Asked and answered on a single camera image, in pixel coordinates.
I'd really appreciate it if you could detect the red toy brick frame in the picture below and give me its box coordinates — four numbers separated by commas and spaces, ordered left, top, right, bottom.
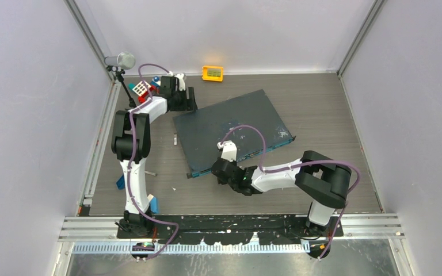
138, 89, 158, 104

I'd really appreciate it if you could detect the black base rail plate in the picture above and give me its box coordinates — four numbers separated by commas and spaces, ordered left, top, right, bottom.
115, 214, 344, 246

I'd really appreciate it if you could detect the blue white toy brick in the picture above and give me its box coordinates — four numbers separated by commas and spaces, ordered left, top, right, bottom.
150, 76, 161, 87

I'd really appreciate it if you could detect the blue toy block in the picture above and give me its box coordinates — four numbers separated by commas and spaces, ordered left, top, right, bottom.
116, 176, 125, 190

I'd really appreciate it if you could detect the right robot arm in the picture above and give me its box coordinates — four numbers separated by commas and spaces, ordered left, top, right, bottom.
211, 151, 352, 236

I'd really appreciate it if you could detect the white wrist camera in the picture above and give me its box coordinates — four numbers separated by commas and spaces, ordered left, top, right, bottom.
216, 140, 238, 162
167, 71, 186, 91

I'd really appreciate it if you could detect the silver SFP module front left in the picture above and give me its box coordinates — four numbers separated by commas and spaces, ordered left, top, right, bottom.
144, 171, 157, 177

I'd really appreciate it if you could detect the white window toy brick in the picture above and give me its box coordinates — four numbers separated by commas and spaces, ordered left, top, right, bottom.
128, 80, 151, 97

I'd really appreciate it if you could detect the blue white wedge block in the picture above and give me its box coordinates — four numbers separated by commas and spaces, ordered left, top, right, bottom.
147, 194, 158, 214

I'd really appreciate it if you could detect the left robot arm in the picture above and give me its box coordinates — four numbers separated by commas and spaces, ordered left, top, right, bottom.
111, 73, 197, 238

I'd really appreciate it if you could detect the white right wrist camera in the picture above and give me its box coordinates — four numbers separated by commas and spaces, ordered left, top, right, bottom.
216, 140, 238, 162

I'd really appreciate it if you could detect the dark grey network switch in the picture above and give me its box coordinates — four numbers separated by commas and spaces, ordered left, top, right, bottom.
173, 90, 295, 178

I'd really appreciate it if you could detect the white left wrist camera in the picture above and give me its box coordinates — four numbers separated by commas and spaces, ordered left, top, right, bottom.
167, 71, 186, 91

